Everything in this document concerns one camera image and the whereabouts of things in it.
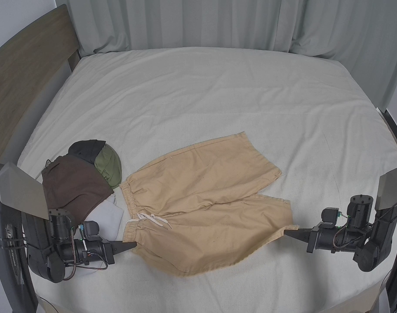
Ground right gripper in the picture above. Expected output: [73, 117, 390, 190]
[307, 225, 349, 254]

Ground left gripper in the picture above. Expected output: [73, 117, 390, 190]
[75, 236, 116, 265]

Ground tan shorts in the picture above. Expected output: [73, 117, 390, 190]
[119, 131, 300, 277]

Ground bed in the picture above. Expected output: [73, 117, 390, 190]
[0, 5, 397, 313]

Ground white garment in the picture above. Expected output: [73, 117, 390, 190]
[75, 194, 126, 278]

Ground brown garment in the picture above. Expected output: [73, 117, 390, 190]
[41, 155, 115, 221]

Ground green garment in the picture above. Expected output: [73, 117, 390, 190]
[94, 144, 122, 190]

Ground black garment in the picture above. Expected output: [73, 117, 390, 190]
[69, 140, 107, 167]

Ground pale green curtain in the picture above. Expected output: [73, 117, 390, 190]
[52, 0, 297, 57]
[277, 0, 397, 111]

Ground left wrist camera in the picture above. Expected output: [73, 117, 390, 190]
[82, 220, 102, 242]

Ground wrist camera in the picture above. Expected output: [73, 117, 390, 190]
[82, 220, 102, 242]
[320, 207, 342, 230]

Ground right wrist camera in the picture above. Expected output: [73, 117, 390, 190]
[320, 207, 342, 230]

